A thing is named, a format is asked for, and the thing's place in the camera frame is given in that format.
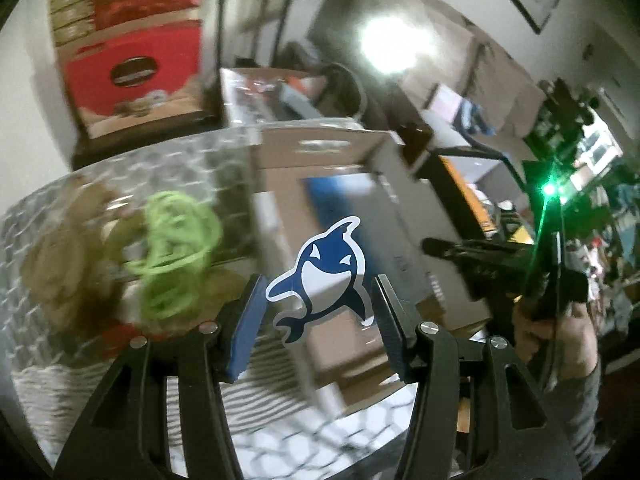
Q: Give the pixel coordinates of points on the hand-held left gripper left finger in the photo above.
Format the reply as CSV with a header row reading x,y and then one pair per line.
x,y
245,330

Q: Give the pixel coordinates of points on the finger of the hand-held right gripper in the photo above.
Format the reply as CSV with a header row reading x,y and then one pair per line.
x,y
490,275
465,247

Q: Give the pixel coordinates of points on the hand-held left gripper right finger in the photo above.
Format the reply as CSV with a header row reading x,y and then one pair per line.
x,y
395,330

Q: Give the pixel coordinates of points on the blue white whale sticker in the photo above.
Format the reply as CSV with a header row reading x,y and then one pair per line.
x,y
320,280

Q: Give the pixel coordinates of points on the cardboard box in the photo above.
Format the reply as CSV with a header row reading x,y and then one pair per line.
x,y
360,200

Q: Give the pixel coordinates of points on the person's right forearm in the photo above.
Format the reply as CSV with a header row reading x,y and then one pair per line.
x,y
580,420

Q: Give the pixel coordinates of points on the person's right hand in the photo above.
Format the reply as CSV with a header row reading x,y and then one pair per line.
x,y
555,345

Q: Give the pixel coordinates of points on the orange flat box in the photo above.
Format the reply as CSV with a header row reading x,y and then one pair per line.
x,y
467,195

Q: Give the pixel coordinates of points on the blue cloth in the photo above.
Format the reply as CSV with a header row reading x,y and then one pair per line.
x,y
475,117

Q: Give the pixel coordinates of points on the black cluttered shelf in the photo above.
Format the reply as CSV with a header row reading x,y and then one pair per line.
x,y
567,115

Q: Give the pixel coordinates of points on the brown crumpled item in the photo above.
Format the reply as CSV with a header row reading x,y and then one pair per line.
x,y
60,270

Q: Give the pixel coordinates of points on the black round chair back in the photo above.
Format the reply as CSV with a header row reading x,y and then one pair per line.
x,y
347,90

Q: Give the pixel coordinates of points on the clear plastic storage box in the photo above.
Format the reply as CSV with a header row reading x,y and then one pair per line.
x,y
270,95

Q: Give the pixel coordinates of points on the large red gift box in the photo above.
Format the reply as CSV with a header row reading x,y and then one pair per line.
x,y
132,75

